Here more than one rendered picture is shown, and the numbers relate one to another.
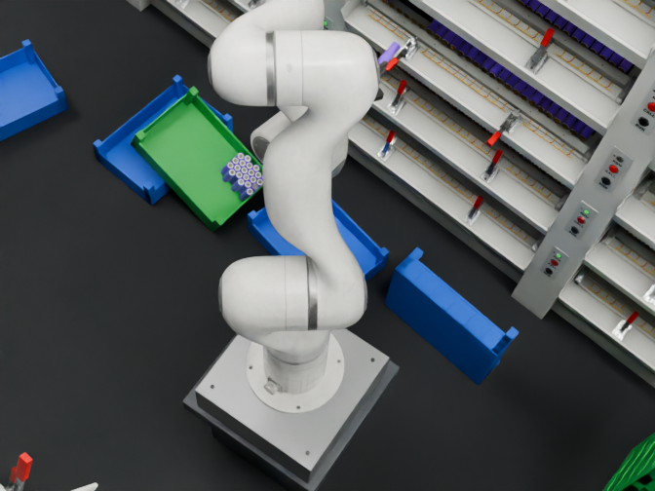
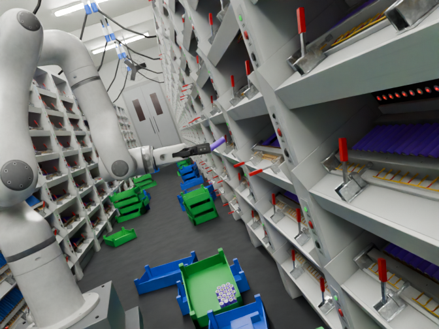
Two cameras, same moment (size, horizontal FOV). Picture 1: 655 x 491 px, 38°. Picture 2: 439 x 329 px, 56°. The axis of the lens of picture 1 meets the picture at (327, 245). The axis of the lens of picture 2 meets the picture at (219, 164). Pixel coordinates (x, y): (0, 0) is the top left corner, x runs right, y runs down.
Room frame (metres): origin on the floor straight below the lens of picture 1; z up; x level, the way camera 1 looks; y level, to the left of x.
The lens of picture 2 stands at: (0.41, -1.07, 0.72)
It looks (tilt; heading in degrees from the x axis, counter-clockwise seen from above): 6 degrees down; 52
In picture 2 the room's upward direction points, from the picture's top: 20 degrees counter-clockwise
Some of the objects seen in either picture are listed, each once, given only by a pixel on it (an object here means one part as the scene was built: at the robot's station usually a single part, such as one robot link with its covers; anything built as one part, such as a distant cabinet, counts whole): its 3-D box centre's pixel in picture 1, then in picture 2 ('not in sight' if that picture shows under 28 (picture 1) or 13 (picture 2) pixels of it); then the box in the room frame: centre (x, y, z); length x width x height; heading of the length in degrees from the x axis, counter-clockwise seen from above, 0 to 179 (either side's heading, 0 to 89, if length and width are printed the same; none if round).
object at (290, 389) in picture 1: (295, 350); (48, 284); (0.64, 0.03, 0.48); 0.19 x 0.19 x 0.18
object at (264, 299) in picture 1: (277, 307); (6, 207); (0.62, 0.07, 0.69); 0.19 x 0.12 x 0.24; 100
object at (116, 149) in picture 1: (165, 138); (211, 284); (1.33, 0.46, 0.04); 0.30 x 0.20 x 0.08; 147
